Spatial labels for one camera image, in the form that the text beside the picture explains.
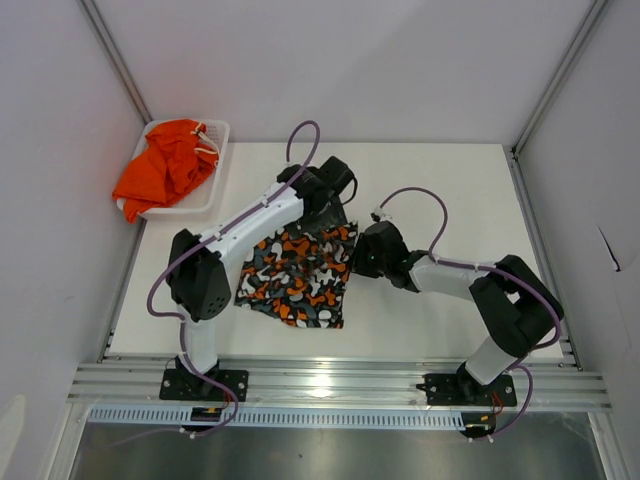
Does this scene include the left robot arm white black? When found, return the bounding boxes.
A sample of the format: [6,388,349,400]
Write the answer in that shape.
[163,156,357,400]

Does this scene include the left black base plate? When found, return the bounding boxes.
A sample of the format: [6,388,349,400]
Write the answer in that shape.
[159,362,249,402]

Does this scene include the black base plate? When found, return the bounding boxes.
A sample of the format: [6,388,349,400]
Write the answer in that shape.
[159,362,249,402]
[415,373,518,407]

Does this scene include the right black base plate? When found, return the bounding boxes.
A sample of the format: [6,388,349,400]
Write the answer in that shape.
[415,373,518,407]

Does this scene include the white plastic basket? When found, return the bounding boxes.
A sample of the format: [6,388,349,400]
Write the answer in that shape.
[112,118,230,223]

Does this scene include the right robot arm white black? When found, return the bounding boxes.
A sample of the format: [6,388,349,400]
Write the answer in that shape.
[353,221,564,404]

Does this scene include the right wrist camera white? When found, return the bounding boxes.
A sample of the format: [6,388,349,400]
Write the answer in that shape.
[370,206,393,222]

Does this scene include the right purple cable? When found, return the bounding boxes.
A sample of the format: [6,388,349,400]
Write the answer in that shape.
[372,187,564,441]

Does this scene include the camouflage orange black shorts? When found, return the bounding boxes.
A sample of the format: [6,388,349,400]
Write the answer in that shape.
[234,197,359,329]

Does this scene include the slotted cable duct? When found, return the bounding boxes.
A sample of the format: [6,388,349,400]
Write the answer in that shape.
[87,404,491,431]

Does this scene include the aluminium mounting rail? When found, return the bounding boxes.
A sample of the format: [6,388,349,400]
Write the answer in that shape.
[67,357,612,413]

